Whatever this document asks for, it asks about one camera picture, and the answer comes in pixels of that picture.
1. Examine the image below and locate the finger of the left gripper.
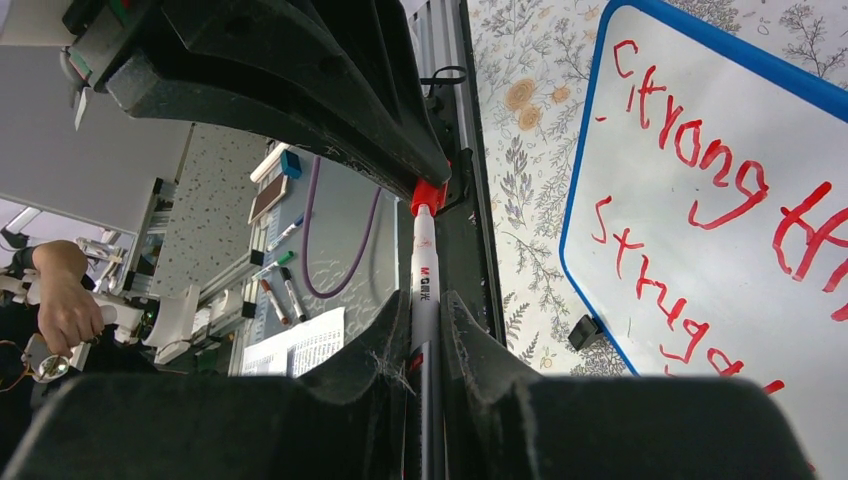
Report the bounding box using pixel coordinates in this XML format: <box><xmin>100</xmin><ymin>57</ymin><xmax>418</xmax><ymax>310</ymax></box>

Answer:
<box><xmin>105</xmin><ymin>1</ymin><xmax>451</xmax><ymax>199</ymax></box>

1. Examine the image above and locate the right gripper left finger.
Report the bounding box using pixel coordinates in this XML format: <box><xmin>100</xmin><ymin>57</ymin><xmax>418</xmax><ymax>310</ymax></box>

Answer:
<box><xmin>4</xmin><ymin>291</ymin><xmax>410</xmax><ymax>479</ymax></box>

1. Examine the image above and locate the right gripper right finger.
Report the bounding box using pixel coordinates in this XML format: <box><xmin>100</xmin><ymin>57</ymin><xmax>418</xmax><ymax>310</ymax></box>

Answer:
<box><xmin>441</xmin><ymin>291</ymin><xmax>813</xmax><ymax>479</ymax></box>

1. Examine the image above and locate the red capped marker pen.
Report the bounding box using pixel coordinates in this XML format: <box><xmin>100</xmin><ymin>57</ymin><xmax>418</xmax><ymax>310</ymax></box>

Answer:
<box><xmin>403</xmin><ymin>204</ymin><xmax>445</xmax><ymax>479</ymax></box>

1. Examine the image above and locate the red marker cap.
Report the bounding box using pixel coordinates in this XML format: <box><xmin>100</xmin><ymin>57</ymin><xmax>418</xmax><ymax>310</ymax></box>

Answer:
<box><xmin>410</xmin><ymin>178</ymin><xmax>448</xmax><ymax>217</ymax></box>

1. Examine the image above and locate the blue framed whiteboard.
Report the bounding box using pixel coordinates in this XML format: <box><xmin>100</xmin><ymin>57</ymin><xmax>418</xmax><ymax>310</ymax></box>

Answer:
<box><xmin>560</xmin><ymin>1</ymin><xmax>847</xmax><ymax>479</ymax></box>

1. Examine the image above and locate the operator hand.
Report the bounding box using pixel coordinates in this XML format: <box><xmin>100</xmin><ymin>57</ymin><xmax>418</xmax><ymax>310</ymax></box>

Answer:
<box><xmin>38</xmin><ymin>277</ymin><xmax>104</xmax><ymax>357</ymax></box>

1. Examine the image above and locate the white paper sheet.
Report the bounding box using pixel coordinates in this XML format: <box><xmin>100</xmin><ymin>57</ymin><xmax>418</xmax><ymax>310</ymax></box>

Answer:
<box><xmin>240</xmin><ymin>307</ymin><xmax>345</xmax><ymax>378</ymax></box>

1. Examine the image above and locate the blue marker on desk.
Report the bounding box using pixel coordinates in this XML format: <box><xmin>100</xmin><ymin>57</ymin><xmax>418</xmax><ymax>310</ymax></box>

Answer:
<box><xmin>266</xmin><ymin>213</ymin><xmax>305</xmax><ymax>252</ymax></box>

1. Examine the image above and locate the black marker on desk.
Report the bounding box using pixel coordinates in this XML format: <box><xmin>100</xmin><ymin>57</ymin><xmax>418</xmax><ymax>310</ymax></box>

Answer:
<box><xmin>280</xmin><ymin>267</ymin><xmax>308</xmax><ymax>323</ymax></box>

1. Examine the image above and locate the red marker on desk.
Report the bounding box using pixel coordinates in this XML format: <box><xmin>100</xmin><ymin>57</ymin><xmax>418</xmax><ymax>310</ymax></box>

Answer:
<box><xmin>260</xmin><ymin>279</ymin><xmax>290</xmax><ymax>326</ymax></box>

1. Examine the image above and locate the green marker on desk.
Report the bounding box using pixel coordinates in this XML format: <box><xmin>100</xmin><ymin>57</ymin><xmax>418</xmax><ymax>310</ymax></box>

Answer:
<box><xmin>252</xmin><ymin>250</ymin><xmax>295</xmax><ymax>280</ymax></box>

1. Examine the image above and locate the floral table mat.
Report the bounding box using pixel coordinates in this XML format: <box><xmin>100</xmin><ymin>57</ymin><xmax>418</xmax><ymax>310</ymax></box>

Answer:
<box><xmin>470</xmin><ymin>1</ymin><xmax>847</xmax><ymax>376</ymax></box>

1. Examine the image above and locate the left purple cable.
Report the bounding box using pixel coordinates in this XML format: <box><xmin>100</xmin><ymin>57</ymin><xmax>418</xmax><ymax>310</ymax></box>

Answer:
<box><xmin>301</xmin><ymin>155</ymin><xmax>384</xmax><ymax>301</ymax></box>

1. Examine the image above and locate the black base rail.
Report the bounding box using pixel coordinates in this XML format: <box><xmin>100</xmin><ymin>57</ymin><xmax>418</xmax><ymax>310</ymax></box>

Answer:
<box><xmin>403</xmin><ymin>1</ymin><xmax>506</xmax><ymax>343</ymax></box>

